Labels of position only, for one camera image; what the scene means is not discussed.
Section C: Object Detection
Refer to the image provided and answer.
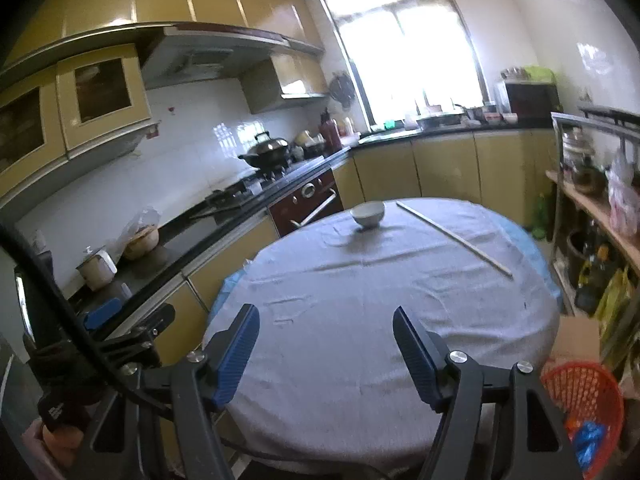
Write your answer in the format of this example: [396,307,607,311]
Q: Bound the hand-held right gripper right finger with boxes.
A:
[392,305,586,480]

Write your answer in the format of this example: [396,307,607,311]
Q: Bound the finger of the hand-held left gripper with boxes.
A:
[97,303,177,361]
[82,298,125,331]

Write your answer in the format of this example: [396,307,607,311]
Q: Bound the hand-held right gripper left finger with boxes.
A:
[77,303,261,480]

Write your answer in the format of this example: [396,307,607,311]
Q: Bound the red plastic basket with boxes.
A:
[539,361,626,480]

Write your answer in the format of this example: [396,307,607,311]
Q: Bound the blue plastic bag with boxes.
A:
[572,420,609,466]

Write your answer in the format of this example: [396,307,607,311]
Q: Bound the person's left hand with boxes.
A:
[42,427,84,466]

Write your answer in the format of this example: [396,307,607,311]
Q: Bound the white lidded mug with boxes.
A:
[74,247,119,291]

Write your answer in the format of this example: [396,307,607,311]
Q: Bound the brown bowl in plastic bag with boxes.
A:
[119,207,161,261]

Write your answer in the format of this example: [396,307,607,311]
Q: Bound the round table grey cloth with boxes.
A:
[202,199,561,476]

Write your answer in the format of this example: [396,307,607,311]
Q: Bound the black kitchen countertop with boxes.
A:
[65,127,556,311]

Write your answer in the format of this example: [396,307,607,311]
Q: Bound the long wooden stick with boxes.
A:
[395,201,515,277]

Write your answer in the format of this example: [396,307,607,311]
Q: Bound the white bowl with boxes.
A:
[349,201,386,230]

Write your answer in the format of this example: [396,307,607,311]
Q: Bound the light blue underlay cloth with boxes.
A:
[209,214,560,322]

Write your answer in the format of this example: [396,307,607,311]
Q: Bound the cardboard box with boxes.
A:
[549,314,604,366]

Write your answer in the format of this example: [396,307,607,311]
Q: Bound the black gas stove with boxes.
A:
[204,169,297,212]

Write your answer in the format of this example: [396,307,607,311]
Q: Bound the dark red oven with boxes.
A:
[267,169,346,239]

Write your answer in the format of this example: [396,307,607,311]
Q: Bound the green plastic bottle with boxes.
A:
[529,192,554,241]

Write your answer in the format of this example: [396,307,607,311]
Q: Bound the cooking oil bottle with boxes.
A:
[574,244,611,311]

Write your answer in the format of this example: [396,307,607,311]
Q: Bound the black bucket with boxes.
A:
[564,229,601,286]

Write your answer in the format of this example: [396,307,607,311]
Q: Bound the yellow green bag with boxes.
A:
[594,264,634,361]

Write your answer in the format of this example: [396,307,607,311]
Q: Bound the black wok with lid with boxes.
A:
[237,130,294,171]

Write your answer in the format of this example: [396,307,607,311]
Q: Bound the wooden storage shelf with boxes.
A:
[546,104,640,312]

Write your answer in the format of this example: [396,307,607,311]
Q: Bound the metal basin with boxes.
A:
[414,109,466,129]

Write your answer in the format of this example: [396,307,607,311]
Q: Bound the dark red thermos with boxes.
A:
[319,109,344,151]

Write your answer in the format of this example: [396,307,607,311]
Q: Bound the steel pot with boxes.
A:
[569,164,606,196]

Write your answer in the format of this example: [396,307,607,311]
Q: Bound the pink plastic bags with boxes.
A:
[607,149,640,242]

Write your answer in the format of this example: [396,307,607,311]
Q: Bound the glass lidded jar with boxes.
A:
[562,127,586,171]

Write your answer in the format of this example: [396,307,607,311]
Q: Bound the grey range hood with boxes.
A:
[139,24,326,91]

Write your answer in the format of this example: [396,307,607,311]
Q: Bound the dark hanging utensil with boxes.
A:
[328,70,357,111]

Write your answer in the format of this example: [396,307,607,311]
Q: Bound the black microwave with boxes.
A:
[502,82,561,121]

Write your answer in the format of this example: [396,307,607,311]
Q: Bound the green cloth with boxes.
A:
[499,65,557,86]

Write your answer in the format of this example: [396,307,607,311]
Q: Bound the bright window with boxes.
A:
[314,0,489,132]

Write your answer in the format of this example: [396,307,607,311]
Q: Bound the thick black cable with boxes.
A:
[0,220,171,418]

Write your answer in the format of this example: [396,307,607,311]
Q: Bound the glass door wall cabinets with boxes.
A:
[0,42,154,202]

